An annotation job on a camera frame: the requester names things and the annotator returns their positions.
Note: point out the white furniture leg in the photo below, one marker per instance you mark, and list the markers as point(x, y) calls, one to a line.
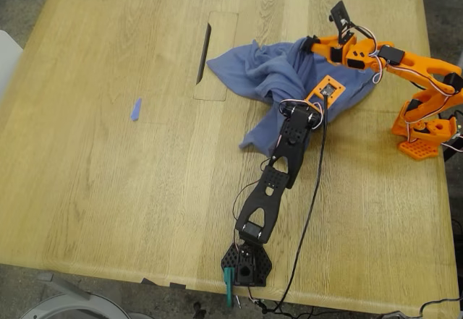
point(457, 66)

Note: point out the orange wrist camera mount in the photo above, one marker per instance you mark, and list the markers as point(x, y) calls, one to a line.
point(327, 89)

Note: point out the white round chair base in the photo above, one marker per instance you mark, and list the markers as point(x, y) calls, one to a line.
point(54, 302)

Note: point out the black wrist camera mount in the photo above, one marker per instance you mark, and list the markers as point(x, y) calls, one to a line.
point(340, 13)

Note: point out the black table clamp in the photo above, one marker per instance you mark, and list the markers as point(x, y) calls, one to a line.
point(454, 145)

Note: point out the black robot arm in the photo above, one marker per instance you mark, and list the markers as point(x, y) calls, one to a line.
point(294, 141)

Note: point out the short blue tape piece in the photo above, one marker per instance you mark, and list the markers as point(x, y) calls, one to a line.
point(136, 111)

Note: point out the blue printed T-shirt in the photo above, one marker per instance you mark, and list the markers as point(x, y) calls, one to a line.
point(246, 69)

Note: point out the green clamp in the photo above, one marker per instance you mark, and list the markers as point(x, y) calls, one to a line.
point(229, 286)

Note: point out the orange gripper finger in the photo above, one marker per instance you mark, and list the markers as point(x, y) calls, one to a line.
point(323, 53)
point(329, 40)

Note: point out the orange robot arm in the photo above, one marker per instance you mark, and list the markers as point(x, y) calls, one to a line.
point(419, 149)

